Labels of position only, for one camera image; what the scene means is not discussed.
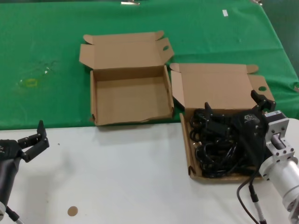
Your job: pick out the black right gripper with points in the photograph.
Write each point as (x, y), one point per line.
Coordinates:
(250, 130)

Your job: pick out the round brown cardboard disc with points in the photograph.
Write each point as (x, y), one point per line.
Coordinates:
(72, 211)

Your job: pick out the green table cloth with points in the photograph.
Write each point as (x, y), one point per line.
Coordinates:
(46, 35)

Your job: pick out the metal cloth clip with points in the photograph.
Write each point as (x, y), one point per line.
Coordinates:
(129, 3)

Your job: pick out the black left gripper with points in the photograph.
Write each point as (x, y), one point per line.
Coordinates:
(7, 172)

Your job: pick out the open brown cardboard box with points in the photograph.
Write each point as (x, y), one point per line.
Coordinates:
(130, 93)
(215, 88)

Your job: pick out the white tape strip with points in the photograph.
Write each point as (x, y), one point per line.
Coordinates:
(225, 13)

